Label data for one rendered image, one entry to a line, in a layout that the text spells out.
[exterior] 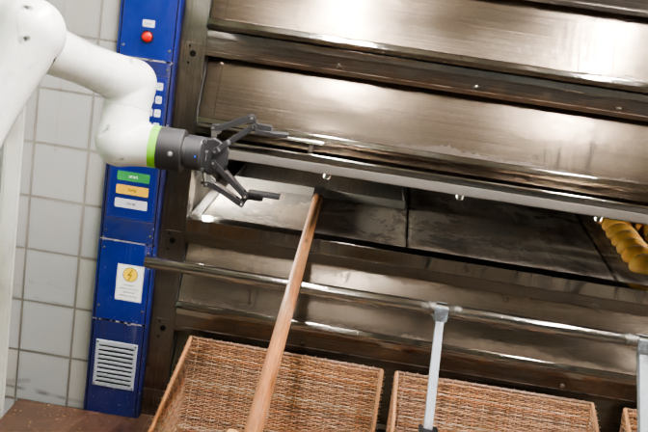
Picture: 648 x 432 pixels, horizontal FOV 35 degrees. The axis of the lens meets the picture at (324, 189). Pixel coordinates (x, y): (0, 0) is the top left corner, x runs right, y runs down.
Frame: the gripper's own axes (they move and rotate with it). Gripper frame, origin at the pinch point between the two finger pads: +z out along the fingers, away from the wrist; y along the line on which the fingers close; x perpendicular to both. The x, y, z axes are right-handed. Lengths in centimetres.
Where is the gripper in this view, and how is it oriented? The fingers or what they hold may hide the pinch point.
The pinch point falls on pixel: (279, 165)
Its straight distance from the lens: 222.2
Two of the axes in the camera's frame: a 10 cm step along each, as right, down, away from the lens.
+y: -1.4, 9.6, 2.3
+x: -0.7, 2.2, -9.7
